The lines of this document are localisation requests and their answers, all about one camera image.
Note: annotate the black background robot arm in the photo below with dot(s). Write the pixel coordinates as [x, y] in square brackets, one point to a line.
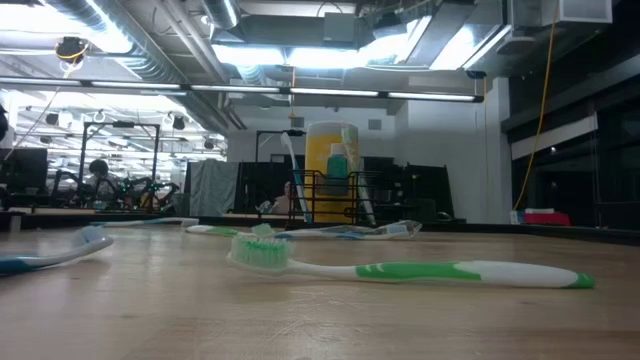
[65, 187]
[160, 192]

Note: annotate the yellow canister white lid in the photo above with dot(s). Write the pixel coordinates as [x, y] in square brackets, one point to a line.
[320, 150]

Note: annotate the person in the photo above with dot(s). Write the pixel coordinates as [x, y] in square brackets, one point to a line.
[98, 175]
[285, 197]

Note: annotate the black partition panel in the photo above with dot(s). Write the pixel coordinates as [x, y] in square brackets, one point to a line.
[430, 192]
[260, 185]

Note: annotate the grey cloth cover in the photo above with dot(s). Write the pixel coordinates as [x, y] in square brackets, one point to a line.
[212, 187]

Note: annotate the long light bar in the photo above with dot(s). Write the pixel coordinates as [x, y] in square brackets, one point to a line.
[235, 89]

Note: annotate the grey ceiling box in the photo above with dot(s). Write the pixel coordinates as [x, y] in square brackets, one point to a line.
[340, 27]

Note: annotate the white flat box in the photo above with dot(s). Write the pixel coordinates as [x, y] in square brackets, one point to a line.
[539, 210]

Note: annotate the red box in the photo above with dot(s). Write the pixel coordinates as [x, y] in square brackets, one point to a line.
[547, 219]

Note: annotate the black background rig frame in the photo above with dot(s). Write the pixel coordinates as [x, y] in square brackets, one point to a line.
[82, 165]
[270, 132]

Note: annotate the round silver ventilation duct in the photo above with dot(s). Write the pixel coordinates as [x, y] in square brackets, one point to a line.
[220, 12]

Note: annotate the black aluminium table frame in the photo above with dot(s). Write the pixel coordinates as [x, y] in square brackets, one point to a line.
[575, 231]

